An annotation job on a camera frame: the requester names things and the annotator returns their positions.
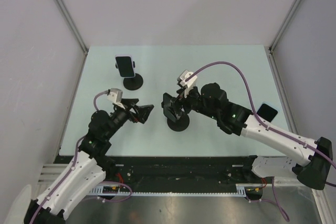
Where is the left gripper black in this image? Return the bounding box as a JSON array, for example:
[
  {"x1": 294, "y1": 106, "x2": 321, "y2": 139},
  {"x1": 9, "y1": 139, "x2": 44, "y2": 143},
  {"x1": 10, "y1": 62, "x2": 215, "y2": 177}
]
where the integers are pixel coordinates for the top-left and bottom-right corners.
[{"x1": 104, "y1": 98, "x2": 153, "y2": 140}]

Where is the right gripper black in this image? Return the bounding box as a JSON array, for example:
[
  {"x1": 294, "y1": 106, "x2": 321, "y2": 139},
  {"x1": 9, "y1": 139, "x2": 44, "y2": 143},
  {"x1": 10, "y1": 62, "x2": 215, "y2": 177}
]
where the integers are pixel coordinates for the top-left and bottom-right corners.
[{"x1": 164, "y1": 83, "x2": 219, "y2": 120}]

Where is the black phone stand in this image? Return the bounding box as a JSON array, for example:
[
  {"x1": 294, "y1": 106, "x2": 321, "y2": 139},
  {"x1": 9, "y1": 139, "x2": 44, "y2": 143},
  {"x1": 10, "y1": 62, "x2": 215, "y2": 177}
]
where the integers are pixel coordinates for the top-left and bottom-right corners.
[
  {"x1": 166, "y1": 111, "x2": 190, "y2": 132},
  {"x1": 115, "y1": 61, "x2": 144, "y2": 91}
]

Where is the phone with black case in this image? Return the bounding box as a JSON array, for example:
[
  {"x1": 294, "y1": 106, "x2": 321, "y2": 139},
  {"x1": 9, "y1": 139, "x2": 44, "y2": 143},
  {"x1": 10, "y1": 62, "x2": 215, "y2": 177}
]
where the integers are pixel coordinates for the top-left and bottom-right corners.
[{"x1": 161, "y1": 93, "x2": 176, "y2": 122}]

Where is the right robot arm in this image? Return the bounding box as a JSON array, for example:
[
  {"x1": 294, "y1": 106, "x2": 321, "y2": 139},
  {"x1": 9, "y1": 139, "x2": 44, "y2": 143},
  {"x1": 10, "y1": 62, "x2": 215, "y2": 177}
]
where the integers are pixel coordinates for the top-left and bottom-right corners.
[{"x1": 161, "y1": 83, "x2": 332, "y2": 190}]

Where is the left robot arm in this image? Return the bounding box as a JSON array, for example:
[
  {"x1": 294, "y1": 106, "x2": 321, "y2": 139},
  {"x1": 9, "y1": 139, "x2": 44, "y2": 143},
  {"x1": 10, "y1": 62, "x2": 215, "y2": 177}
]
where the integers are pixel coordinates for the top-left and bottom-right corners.
[{"x1": 24, "y1": 99, "x2": 154, "y2": 223}]

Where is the phone with lilac case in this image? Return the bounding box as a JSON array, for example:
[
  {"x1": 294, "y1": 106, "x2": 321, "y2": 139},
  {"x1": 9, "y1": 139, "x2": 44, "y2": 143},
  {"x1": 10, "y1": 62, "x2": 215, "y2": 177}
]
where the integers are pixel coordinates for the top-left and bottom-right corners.
[{"x1": 115, "y1": 55, "x2": 135, "y2": 78}]

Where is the phone with light blue case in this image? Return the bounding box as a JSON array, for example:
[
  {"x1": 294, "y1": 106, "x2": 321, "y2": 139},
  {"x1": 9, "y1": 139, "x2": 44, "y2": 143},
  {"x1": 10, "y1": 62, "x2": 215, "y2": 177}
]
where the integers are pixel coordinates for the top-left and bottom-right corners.
[{"x1": 257, "y1": 103, "x2": 279, "y2": 123}]

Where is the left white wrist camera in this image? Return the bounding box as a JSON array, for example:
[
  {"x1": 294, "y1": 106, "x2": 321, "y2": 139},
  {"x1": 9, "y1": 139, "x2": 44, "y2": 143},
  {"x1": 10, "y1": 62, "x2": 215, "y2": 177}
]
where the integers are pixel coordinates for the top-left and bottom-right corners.
[{"x1": 107, "y1": 88, "x2": 125, "y2": 109}]

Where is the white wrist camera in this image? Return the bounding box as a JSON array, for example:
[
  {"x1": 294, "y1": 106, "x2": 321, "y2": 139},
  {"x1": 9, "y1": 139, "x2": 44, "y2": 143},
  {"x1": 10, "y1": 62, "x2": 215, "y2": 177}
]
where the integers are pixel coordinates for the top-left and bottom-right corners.
[
  {"x1": 107, "y1": 88, "x2": 125, "y2": 109},
  {"x1": 177, "y1": 70, "x2": 197, "y2": 98}
]

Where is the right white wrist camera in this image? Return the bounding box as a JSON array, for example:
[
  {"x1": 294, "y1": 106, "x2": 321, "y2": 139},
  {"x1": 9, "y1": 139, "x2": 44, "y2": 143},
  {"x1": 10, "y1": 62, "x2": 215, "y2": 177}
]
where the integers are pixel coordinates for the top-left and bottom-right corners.
[{"x1": 177, "y1": 70, "x2": 197, "y2": 98}]

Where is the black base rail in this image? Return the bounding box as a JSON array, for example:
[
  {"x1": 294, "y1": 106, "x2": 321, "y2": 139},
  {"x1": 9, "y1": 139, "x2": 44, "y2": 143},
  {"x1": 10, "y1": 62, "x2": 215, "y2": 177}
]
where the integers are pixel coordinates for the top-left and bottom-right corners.
[{"x1": 53, "y1": 155, "x2": 263, "y2": 193}]

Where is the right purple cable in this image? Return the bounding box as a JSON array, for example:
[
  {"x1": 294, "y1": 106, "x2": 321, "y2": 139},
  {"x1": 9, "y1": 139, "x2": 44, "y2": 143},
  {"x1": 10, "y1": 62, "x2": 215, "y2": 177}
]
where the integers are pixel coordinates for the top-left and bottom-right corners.
[{"x1": 184, "y1": 61, "x2": 336, "y2": 222}]

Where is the purple cable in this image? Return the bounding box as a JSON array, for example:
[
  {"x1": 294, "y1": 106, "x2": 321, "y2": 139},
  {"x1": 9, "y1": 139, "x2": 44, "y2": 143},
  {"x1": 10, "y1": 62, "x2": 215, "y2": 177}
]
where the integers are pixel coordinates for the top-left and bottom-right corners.
[
  {"x1": 25, "y1": 90, "x2": 133, "y2": 224},
  {"x1": 184, "y1": 61, "x2": 336, "y2": 222}
]

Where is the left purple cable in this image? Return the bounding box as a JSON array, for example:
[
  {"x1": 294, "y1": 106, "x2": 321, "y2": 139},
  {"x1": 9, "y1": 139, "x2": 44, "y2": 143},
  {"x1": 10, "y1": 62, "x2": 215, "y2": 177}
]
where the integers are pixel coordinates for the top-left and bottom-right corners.
[{"x1": 25, "y1": 90, "x2": 133, "y2": 224}]

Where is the white cable duct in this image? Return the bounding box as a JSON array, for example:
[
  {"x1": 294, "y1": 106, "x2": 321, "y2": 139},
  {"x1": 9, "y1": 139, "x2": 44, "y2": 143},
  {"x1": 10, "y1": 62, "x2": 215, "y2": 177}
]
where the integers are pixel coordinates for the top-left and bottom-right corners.
[{"x1": 87, "y1": 185, "x2": 246, "y2": 197}]

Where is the left aluminium frame post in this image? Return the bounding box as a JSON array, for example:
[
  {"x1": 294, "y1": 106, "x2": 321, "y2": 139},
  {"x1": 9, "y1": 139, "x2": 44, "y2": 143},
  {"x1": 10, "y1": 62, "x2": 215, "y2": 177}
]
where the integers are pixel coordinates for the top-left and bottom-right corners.
[{"x1": 54, "y1": 0, "x2": 89, "y2": 55}]

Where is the aluminium frame post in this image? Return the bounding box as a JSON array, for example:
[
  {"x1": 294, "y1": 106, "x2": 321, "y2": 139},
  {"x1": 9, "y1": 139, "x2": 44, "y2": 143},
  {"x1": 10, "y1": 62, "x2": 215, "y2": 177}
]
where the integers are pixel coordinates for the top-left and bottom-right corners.
[
  {"x1": 268, "y1": 0, "x2": 303, "y2": 53},
  {"x1": 54, "y1": 0, "x2": 89, "y2": 55}
]

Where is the right aluminium frame post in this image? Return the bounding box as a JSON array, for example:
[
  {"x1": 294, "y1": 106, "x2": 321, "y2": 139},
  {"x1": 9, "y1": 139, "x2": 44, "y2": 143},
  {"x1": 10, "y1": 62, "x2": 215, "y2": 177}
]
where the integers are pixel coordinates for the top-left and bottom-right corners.
[{"x1": 268, "y1": 0, "x2": 303, "y2": 53}]

